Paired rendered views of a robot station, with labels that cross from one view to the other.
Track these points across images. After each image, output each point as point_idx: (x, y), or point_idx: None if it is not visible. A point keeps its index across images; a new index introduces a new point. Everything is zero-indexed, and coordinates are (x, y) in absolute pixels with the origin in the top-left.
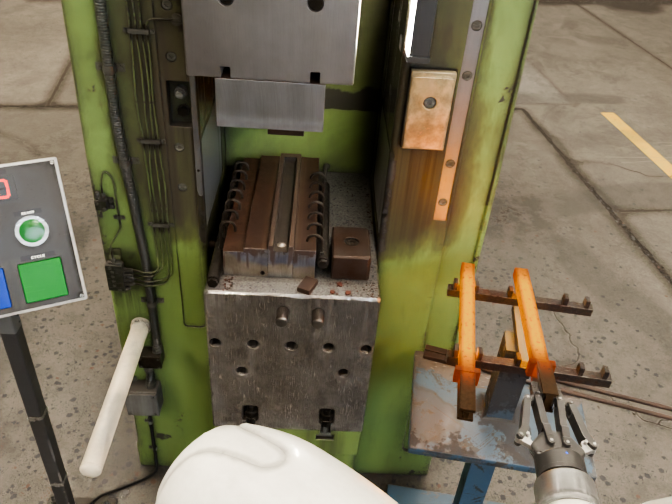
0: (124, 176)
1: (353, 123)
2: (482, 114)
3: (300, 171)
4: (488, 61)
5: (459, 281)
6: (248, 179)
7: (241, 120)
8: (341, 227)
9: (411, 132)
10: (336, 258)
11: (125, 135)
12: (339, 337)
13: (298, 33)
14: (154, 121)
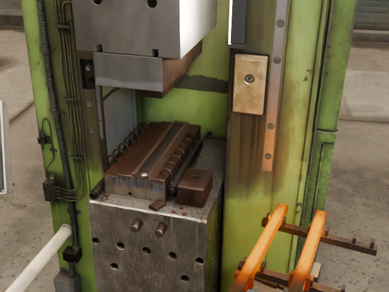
0: (54, 121)
1: (227, 102)
2: (292, 90)
3: (182, 132)
4: (292, 50)
5: (287, 222)
6: (145, 134)
7: (110, 81)
8: (193, 168)
9: (238, 99)
10: (179, 187)
11: (56, 94)
12: (179, 248)
13: (142, 22)
14: (73, 86)
